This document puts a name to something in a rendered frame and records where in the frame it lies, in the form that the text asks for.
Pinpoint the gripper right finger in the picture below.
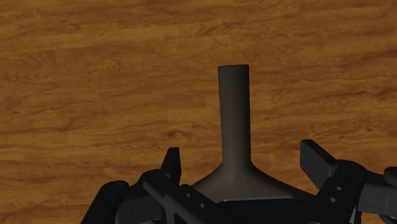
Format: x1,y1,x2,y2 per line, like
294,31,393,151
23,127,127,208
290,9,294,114
299,139,397,224

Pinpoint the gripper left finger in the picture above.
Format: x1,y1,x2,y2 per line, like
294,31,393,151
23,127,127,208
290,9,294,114
81,146,241,224

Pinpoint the dark brown long-necked vase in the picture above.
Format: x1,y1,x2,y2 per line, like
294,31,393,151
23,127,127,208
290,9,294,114
190,64,315,204

